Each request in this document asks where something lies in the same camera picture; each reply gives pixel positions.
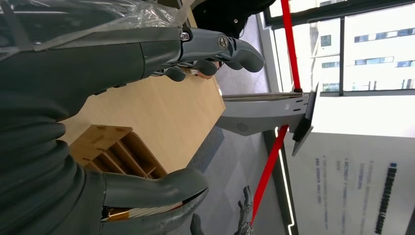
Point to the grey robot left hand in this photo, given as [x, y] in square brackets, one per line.
[97, 61]

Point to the clear plastic film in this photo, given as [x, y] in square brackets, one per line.
[97, 16]

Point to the grey kiosk screen stand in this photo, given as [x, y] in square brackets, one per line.
[259, 113]

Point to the wooden compartment organizer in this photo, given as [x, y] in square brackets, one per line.
[107, 146]

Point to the red barrier tape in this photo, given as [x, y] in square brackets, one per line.
[290, 48]

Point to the black window frame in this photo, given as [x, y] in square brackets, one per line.
[340, 55]

